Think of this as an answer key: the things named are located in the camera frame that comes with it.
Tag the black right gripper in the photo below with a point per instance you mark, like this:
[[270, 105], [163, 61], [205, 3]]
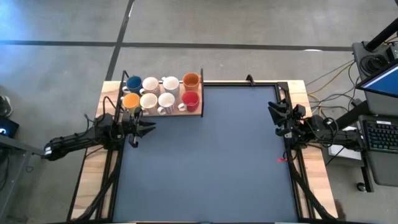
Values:
[[293, 129]]

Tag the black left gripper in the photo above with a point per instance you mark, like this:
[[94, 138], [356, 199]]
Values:
[[129, 127]]

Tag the pale pink mug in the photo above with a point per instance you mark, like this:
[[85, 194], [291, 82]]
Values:
[[148, 101]]

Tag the yellow mug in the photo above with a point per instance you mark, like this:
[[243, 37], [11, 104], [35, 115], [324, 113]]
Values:
[[131, 101]]

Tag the white red-dotted mug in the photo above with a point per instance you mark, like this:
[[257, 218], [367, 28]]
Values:
[[166, 100]]

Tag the grey ikat red-rimmed mug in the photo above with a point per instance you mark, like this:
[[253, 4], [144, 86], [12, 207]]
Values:
[[150, 84]]

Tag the blue ribbed mug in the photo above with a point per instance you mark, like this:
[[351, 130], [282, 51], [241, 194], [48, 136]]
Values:
[[134, 82]]

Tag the green leaf pattern mug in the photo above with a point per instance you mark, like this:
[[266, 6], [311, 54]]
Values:
[[170, 83]]

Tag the red mug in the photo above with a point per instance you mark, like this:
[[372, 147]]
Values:
[[190, 99]]

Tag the orange mug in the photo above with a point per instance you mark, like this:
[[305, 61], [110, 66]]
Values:
[[191, 80]]

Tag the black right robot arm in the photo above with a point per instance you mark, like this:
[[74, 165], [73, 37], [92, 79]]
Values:
[[342, 138]]

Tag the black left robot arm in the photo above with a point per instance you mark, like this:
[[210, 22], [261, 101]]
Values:
[[77, 140]]

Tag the black table clamp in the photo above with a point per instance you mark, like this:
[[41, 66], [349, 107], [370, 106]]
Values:
[[249, 79]]

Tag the red tag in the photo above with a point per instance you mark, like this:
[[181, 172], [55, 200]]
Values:
[[282, 160]]

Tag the grey-blue table mat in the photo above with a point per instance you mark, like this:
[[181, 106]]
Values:
[[202, 161]]

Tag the black metal beam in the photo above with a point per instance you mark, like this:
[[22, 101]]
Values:
[[351, 116]]

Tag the white booklet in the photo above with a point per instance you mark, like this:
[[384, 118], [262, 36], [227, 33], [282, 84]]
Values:
[[348, 154]]

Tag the black backlit keyboard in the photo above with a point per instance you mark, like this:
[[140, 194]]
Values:
[[382, 137]]

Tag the laptop with blue screen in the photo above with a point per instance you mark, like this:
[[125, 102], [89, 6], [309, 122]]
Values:
[[382, 82]]

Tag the black caster wheel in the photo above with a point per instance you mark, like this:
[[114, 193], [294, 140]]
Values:
[[361, 186]]

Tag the grey equipment cart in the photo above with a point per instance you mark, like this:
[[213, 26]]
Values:
[[385, 168]]

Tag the grey side desk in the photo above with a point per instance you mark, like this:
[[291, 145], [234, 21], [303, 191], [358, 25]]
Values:
[[25, 148]]

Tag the black pole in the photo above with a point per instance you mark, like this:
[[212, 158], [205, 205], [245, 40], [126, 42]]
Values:
[[382, 34]]

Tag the black device with light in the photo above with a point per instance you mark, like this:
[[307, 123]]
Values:
[[7, 127]]

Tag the person's foot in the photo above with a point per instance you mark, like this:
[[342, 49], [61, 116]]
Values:
[[5, 107]]

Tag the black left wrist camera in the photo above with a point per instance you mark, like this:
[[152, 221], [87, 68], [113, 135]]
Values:
[[135, 141]]

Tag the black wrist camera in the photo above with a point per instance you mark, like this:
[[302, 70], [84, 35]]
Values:
[[300, 111], [135, 141]]

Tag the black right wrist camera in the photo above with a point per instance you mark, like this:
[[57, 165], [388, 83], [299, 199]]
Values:
[[300, 111]]

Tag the wooden shelf with black frame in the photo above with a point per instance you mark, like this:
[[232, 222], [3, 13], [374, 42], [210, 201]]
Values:
[[183, 114]]

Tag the black aluminium table frame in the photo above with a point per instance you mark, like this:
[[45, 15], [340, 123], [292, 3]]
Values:
[[242, 84]]

